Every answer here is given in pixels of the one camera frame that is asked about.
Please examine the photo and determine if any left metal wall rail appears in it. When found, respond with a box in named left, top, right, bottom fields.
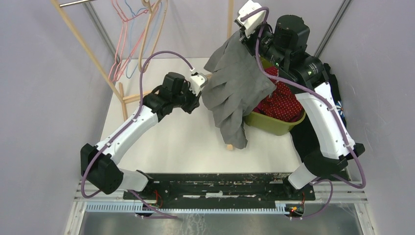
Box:
left=83, top=2, right=120, bottom=63

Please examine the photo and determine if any black floral garment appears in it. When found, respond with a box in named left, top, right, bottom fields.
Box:
left=290, top=63, right=346, bottom=162

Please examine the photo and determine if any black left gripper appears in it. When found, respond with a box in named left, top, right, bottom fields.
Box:
left=172, top=82, right=202, bottom=114

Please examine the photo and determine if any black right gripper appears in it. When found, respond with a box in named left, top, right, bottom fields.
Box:
left=240, top=20, right=288, bottom=70

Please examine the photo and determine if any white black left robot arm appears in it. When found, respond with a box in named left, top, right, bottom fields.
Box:
left=80, top=72, right=208, bottom=199

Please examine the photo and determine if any pink wire hanger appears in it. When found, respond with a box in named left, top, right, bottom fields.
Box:
left=109, top=0, right=129, bottom=83
left=109, top=1, right=148, bottom=78

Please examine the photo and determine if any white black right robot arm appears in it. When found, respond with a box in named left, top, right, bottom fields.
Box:
left=236, top=10, right=365, bottom=200

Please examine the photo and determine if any red polka dot skirt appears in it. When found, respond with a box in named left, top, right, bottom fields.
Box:
left=254, top=78, right=303, bottom=122

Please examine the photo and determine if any metal wall rail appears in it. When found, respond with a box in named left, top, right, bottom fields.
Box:
left=83, top=2, right=120, bottom=63
left=314, top=0, right=353, bottom=57

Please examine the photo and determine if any grey skirt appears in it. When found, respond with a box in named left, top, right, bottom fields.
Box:
left=202, top=31, right=276, bottom=149

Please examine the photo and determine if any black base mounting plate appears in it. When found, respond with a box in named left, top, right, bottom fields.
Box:
left=137, top=173, right=316, bottom=212

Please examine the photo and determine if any wooden clothes rack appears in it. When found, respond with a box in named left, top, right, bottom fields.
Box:
left=50, top=0, right=235, bottom=121

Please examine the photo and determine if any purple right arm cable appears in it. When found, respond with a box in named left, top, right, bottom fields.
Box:
left=238, top=6, right=367, bottom=220

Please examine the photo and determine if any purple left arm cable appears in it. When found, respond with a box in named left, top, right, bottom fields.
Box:
left=80, top=50, right=197, bottom=220

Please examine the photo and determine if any olive green laundry basket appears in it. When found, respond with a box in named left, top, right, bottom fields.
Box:
left=244, top=56, right=307, bottom=136

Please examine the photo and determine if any aluminium rail frame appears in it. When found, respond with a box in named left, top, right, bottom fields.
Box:
left=64, top=182, right=374, bottom=235

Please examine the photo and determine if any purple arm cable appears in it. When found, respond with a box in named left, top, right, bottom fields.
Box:
left=238, top=6, right=367, bottom=220
left=80, top=50, right=197, bottom=220

